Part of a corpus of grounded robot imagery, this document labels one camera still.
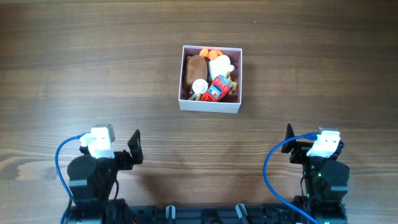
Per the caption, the white cat rattle drum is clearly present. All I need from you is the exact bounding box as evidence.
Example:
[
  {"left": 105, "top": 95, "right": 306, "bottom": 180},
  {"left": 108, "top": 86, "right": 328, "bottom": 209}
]
[{"left": 188, "top": 78, "right": 208, "bottom": 101}]

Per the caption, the red toy fire truck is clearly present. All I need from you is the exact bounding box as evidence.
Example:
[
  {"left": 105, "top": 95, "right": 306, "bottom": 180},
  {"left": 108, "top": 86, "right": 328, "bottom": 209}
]
[{"left": 200, "top": 75, "right": 233, "bottom": 102}]

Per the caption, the brown plush toy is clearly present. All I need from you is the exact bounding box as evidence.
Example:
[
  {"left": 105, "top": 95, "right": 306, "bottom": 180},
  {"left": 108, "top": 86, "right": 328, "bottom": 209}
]
[{"left": 184, "top": 55, "right": 208, "bottom": 89}]

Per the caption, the white plush chicken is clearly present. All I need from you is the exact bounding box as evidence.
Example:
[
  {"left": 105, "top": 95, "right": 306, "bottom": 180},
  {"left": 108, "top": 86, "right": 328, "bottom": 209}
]
[{"left": 199, "top": 48, "right": 238, "bottom": 95}]

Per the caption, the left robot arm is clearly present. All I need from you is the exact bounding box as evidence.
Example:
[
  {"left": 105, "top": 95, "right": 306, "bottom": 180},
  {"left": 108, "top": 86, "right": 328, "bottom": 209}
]
[{"left": 60, "top": 125, "right": 144, "bottom": 224}]

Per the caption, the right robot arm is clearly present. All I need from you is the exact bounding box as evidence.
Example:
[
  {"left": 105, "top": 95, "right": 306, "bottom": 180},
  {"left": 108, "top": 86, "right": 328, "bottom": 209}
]
[{"left": 281, "top": 128, "right": 349, "bottom": 223}]

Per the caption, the white box pink interior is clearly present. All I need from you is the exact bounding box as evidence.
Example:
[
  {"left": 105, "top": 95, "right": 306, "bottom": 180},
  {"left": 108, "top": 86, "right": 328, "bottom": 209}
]
[{"left": 178, "top": 45, "right": 243, "bottom": 113}]

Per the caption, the right blue cable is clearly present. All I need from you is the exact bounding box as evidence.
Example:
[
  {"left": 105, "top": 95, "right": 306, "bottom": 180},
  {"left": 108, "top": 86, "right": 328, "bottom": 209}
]
[{"left": 262, "top": 133, "right": 321, "bottom": 224}]

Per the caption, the blue cable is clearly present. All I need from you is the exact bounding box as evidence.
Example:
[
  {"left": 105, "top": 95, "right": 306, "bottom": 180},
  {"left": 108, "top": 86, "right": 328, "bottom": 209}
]
[
  {"left": 54, "top": 132, "right": 91, "bottom": 224},
  {"left": 262, "top": 133, "right": 321, "bottom": 224}
]

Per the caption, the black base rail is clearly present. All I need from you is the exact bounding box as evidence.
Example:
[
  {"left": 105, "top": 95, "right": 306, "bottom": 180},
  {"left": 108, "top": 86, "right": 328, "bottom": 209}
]
[{"left": 130, "top": 204, "right": 297, "bottom": 224}]

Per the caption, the left blue cable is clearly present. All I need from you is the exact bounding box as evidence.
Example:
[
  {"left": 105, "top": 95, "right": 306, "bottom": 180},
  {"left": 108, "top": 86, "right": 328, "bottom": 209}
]
[{"left": 54, "top": 132, "right": 91, "bottom": 224}]

